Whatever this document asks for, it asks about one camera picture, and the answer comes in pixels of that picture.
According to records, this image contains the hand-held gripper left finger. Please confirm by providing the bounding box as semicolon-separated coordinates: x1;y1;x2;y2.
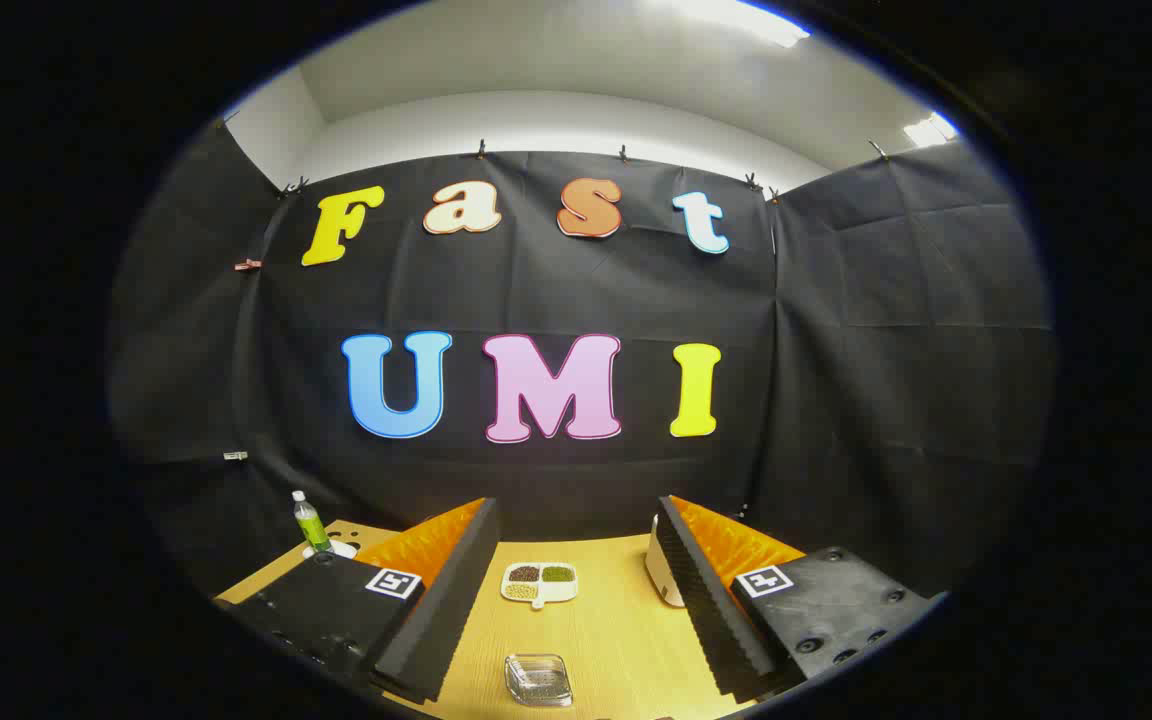
221;497;502;706

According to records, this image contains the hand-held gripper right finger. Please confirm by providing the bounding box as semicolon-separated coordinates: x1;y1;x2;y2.
656;494;942;706

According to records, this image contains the cream toaster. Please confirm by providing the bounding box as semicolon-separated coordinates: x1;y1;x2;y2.
645;515;687;609

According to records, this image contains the white divided bean dish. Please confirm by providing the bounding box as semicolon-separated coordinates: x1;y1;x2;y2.
501;562;579;610

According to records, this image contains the green drink bottle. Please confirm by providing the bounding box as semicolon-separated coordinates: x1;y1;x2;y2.
293;490;332;554

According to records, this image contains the ceiling light panel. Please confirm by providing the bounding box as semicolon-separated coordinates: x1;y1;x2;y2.
903;112;959;148

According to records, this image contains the metal wire basket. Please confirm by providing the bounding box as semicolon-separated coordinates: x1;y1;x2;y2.
504;653;575;709

